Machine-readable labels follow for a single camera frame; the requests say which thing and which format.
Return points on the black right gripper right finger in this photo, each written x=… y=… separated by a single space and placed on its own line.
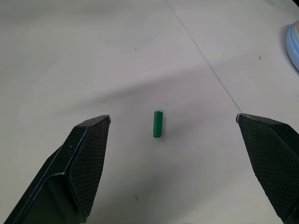
x=271 y=158

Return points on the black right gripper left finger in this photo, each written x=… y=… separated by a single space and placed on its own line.
x=77 y=168

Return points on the small green block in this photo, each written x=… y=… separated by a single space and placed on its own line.
x=158 y=124

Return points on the light blue round container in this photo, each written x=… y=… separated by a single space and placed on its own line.
x=293 y=44

